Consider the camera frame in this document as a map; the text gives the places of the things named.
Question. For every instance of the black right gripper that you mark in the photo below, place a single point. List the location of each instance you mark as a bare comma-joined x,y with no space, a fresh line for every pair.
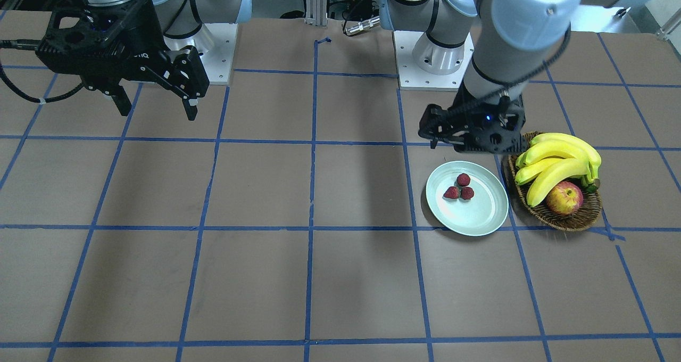
139,41

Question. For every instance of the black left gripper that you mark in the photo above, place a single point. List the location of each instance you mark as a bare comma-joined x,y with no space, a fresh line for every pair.
432,121

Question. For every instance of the red strawberry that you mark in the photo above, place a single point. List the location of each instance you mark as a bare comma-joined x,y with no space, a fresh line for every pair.
463,180
452,193
466,193

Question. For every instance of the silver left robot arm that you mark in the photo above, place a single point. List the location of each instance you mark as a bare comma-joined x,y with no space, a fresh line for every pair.
518,40

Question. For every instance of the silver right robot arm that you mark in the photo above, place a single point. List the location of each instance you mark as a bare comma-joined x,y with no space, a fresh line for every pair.
178,19

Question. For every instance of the light green plate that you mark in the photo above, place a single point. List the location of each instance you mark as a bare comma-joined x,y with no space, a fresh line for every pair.
483,214

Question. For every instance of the yellow banana bunch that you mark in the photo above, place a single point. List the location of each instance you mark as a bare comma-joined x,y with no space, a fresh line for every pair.
551,159

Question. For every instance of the red apple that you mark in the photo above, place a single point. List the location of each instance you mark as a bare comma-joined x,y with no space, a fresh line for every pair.
564,198

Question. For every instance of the woven wicker basket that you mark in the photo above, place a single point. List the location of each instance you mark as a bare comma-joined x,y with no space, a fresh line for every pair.
582,219

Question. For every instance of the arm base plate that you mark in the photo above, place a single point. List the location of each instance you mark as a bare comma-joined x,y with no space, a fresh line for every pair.
216,44
409,80

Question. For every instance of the aluminium frame post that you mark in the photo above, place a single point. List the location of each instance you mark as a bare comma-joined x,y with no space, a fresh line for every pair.
316,12

